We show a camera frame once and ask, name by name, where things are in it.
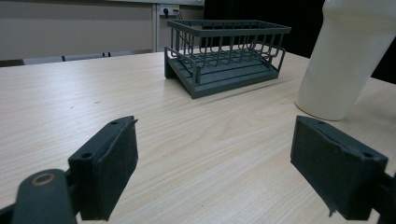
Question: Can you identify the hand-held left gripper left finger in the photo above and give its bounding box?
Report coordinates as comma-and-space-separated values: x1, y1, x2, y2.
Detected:
67, 115, 139, 221

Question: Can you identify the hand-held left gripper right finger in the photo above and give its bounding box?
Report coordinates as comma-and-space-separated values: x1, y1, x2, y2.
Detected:
290, 115, 389, 221

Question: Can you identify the cream white cup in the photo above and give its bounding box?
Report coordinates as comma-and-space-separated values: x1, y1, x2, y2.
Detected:
294, 0, 396, 121

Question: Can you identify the dark grey wire rack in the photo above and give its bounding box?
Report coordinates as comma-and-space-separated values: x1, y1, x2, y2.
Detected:
163, 19, 292, 100

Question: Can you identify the grey chair back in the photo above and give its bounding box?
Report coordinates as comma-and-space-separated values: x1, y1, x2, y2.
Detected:
22, 55, 64, 66
108, 50, 134, 58

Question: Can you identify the white wall socket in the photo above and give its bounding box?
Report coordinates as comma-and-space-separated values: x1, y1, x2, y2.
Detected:
159, 4, 180, 17

